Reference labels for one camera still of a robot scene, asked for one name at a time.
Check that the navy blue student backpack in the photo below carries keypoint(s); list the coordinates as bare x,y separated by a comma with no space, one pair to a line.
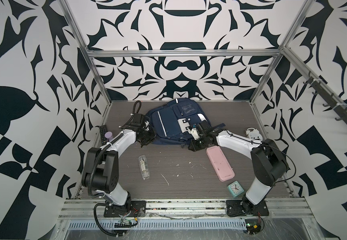
171,121

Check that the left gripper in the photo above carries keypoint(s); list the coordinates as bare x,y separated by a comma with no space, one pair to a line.
153,135

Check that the aluminium frame rail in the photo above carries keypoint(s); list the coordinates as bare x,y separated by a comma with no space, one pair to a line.
278,208

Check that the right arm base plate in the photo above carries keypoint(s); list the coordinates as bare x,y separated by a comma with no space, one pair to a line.
238,208

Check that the black remote control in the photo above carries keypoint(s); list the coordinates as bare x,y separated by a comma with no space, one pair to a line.
102,132

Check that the small purple bottle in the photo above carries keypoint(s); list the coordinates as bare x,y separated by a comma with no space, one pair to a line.
108,136

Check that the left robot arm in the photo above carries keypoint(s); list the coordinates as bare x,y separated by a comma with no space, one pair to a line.
100,174

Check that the pink pencil case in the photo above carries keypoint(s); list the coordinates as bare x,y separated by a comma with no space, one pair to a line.
220,163

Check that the clear plastic pen box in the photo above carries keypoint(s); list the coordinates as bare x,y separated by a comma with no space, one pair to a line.
143,166

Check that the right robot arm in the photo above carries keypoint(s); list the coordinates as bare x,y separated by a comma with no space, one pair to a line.
269,163

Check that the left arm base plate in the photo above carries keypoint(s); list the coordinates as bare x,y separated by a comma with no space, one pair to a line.
114,211

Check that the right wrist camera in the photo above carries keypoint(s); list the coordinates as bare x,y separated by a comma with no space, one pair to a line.
194,132

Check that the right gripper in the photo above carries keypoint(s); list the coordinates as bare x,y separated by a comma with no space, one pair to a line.
193,147

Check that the green square alarm clock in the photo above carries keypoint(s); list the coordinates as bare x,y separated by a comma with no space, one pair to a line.
235,189

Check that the wall hook rail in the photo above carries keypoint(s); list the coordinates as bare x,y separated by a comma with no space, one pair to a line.
331,99

